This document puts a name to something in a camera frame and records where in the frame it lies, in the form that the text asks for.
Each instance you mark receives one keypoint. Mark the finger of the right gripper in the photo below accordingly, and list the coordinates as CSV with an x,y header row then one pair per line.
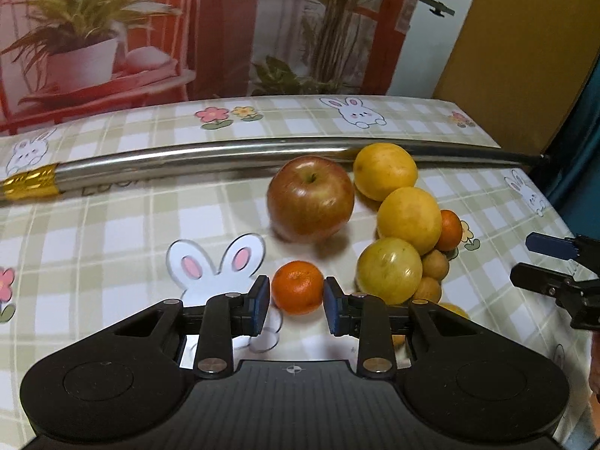
x,y
577,248
551,283

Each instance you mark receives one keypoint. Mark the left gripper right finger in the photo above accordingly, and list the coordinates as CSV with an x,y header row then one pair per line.
x,y
360,314

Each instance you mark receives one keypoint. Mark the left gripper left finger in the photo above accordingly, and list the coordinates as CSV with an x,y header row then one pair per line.
x,y
234,313

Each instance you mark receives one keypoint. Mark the green-yellow citrus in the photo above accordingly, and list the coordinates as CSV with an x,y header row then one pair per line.
x,y
399,340
389,268

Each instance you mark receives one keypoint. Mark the small mandarin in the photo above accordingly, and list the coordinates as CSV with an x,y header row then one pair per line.
x,y
451,231
297,288

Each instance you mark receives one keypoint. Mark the brown longan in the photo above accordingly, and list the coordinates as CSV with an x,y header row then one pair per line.
x,y
435,265
429,289

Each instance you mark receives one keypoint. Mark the yellow orange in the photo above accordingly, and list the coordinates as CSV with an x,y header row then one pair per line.
x,y
381,168
413,215

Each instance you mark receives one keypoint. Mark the dark red apple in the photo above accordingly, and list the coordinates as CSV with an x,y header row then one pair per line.
x,y
309,199

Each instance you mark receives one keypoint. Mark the telescopic metal pole rake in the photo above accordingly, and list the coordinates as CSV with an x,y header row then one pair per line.
x,y
234,155

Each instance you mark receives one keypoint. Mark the plaid bunny tablecloth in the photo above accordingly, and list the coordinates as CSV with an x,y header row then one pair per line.
x,y
73,266

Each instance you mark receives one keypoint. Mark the brown cardboard board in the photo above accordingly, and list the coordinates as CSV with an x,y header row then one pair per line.
x,y
518,67

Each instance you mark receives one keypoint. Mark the printed room backdrop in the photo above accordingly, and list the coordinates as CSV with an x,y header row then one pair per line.
x,y
66,59

